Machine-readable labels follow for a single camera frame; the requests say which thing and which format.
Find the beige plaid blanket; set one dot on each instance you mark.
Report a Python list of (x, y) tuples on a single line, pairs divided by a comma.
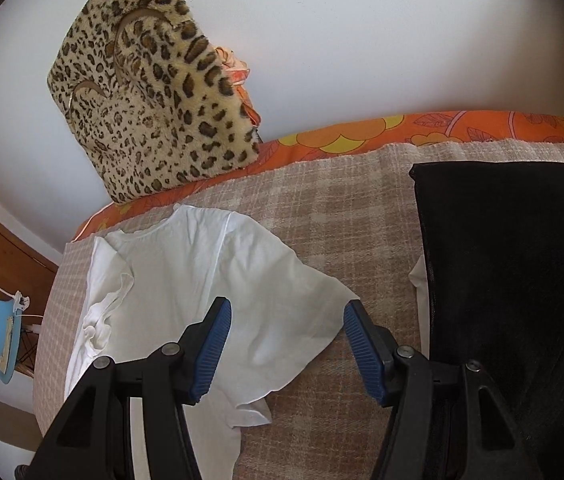
[(337, 210)]

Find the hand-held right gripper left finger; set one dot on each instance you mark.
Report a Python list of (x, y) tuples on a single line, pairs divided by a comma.
[(214, 355)]

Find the orange crumpled cloth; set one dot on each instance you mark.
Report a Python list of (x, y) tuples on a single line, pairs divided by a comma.
[(239, 77)]

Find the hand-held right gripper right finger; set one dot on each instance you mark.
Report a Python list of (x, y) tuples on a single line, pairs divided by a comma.
[(362, 355)]

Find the orange floral bedsheet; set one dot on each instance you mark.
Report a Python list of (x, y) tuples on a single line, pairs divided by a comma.
[(342, 140)]

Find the black garment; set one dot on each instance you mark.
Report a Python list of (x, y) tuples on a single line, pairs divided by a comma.
[(512, 260)]

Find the leopard print fluffy bag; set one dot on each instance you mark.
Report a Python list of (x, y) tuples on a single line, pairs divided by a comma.
[(151, 110)]

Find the white t-shirt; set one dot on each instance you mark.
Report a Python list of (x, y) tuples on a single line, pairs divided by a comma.
[(186, 270)]

